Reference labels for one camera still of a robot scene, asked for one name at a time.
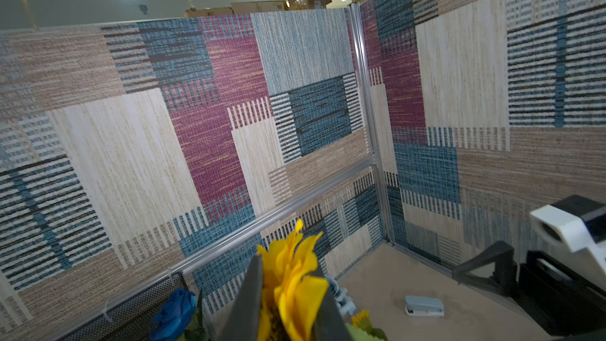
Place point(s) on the large yellow sunflower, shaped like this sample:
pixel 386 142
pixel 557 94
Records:
pixel 291 295

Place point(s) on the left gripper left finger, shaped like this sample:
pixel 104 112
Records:
pixel 244 319

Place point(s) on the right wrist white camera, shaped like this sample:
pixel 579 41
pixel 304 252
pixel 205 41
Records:
pixel 575 229

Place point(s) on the right blue rose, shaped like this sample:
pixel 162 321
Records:
pixel 174 316

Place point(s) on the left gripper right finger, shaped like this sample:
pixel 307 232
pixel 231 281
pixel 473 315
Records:
pixel 329 324

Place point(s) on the black wire mesh shelf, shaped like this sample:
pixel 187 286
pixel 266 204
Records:
pixel 132 319

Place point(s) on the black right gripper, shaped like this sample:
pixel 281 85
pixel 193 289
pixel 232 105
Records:
pixel 561 301

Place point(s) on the grey blue rose bunch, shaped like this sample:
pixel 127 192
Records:
pixel 344 303

